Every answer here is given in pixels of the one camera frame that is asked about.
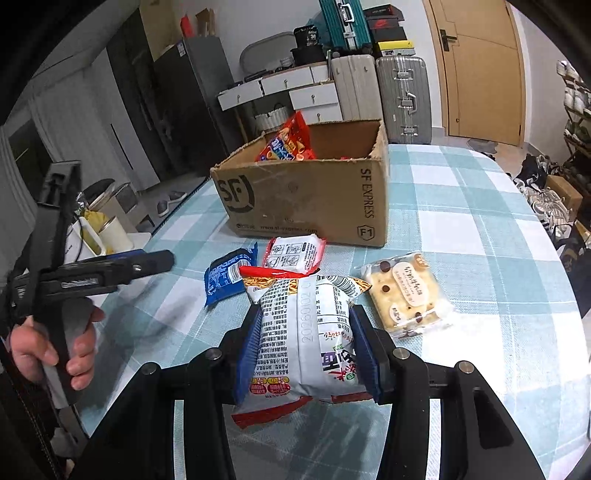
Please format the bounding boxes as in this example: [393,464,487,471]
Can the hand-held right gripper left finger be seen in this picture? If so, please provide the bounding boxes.
[69,302,265,480]

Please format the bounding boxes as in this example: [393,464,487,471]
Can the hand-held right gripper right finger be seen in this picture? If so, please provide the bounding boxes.
[348,306,548,480]

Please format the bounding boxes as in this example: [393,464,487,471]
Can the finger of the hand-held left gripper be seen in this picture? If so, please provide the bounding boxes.
[39,248,176,296]
[32,161,81,273]

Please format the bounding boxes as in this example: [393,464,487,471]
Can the white noodle packet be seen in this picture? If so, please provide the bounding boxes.
[231,265,372,430]

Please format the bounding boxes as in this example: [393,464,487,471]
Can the red snack bag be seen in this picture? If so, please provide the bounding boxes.
[255,111,317,162]

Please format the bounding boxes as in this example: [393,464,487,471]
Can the person's left hand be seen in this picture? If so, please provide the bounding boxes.
[8,305,107,391]

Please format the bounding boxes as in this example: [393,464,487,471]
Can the white cup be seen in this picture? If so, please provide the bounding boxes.
[98,216,132,254]

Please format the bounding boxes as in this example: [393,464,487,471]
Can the white jug yellow contents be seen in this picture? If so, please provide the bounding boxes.
[69,210,107,257]

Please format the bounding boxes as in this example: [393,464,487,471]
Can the grey slipper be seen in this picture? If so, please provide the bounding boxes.
[157,189,188,217]

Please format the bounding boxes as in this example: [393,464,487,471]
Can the clear cookie packet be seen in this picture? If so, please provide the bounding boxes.
[360,251,453,340]

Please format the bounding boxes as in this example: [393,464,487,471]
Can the blue snack packet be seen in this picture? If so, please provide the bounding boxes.
[204,242,258,308]

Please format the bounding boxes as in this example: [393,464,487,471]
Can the dark wardrobe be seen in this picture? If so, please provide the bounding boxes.
[106,9,162,185]

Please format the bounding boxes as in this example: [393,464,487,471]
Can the red white snack packet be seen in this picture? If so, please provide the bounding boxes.
[262,234,326,278]

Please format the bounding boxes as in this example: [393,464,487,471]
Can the dark grey fridge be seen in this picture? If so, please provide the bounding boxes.
[154,37,245,185]

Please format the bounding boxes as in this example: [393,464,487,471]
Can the grey white laundry basket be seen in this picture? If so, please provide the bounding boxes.
[253,106,296,134]

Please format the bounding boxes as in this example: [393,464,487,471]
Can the brown cardboard piece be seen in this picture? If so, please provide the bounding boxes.
[194,8,215,38]

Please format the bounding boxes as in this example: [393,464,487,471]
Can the white sneakers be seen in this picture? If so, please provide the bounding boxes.
[524,187,575,236]

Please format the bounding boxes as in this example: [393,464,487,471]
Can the white drawer desk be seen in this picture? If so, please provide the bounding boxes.
[217,62,345,139]

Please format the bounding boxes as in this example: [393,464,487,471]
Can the grey door mat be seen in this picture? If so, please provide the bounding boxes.
[466,137,499,160]

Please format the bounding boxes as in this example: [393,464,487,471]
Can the black shoes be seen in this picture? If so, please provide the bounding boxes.
[515,154,561,188]

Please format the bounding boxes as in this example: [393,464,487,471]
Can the small brown cardboard box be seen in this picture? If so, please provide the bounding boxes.
[545,175,583,210]

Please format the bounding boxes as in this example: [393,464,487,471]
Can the silver suitcase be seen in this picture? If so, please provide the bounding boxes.
[375,55,433,145]

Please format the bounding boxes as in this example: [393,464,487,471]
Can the black storage box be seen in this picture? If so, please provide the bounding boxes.
[290,46,328,65]

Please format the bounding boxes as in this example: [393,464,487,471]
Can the beige suitcase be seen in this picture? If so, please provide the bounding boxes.
[330,54,382,123]

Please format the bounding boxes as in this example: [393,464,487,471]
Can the black printed bag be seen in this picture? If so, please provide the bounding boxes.
[294,25,322,49]

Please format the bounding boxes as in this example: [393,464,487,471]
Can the wooden shoe rack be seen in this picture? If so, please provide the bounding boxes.
[561,60,591,185]

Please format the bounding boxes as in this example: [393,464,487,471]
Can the wooden door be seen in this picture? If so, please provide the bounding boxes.
[422,0,536,147]

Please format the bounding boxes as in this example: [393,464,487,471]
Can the yellow black shoe box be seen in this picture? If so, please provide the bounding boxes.
[376,41,414,58]

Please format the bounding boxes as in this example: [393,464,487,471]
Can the teal suitcase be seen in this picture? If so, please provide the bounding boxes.
[320,0,374,51]

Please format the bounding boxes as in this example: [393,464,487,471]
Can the rows of shoes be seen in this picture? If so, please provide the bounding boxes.
[556,60,591,176]

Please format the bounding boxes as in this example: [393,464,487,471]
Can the grey arched frame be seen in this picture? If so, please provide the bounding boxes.
[239,39,296,81]

